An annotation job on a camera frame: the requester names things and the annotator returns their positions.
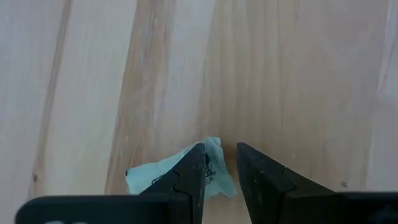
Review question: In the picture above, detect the green-white sweetener packet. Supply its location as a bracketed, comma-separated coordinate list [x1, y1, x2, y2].
[125, 136, 238, 199]

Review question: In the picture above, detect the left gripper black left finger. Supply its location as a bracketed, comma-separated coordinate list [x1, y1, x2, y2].
[139, 142, 206, 224]

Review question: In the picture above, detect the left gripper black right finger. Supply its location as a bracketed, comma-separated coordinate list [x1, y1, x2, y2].
[236, 142, 345, 224]

